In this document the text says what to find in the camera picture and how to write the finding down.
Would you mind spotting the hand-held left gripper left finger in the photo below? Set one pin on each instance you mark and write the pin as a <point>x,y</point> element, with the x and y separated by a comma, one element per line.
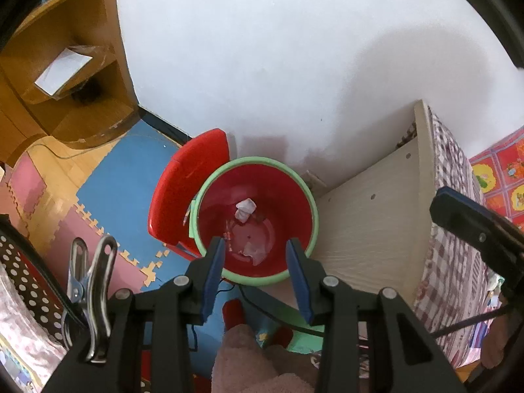
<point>215,282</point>

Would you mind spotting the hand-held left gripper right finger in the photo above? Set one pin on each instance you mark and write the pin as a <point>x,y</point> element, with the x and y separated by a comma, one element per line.
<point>299,282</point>

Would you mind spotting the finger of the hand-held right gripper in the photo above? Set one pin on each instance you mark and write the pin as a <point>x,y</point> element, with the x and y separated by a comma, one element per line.
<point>470,223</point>
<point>454,193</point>

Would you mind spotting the clear wrapper with red label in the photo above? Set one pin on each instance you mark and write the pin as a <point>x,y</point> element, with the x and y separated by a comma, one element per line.
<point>254,251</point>

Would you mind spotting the white tissue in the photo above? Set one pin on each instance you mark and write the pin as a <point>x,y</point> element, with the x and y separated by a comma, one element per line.
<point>245,209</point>

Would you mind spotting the red trash bin green rim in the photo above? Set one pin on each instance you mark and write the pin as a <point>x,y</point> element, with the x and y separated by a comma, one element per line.
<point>278,196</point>

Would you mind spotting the person's right forearm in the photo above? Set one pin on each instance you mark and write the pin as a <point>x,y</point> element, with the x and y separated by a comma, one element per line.
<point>493,348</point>

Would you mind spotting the heart print checked bed sheet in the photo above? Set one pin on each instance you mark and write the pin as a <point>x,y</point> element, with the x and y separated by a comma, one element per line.
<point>446,159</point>

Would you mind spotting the red sock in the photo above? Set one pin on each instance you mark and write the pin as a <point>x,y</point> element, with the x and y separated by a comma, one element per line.
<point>233,313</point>

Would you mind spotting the green foam floor tile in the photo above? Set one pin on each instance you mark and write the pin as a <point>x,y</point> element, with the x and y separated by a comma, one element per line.
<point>303,342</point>

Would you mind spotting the red plastic lid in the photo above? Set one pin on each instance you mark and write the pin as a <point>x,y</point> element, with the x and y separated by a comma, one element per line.
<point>184,188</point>

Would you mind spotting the metal spring clip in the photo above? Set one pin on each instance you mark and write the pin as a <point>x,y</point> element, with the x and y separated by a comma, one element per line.
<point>96,278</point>

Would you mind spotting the black polka dot cloth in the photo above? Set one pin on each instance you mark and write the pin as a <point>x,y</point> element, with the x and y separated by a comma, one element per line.
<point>28,278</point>

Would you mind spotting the pink floral blanket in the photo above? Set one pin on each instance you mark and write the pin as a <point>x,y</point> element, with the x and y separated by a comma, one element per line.
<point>20,335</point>

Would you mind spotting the wooden desk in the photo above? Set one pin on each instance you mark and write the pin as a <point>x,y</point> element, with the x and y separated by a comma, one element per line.
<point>53,118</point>

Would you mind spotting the white paper sheet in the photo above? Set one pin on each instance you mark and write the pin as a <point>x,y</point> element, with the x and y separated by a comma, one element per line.
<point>61,69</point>

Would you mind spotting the red floral wall cloth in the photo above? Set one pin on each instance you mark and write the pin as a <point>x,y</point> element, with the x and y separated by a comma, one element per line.
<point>499,172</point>

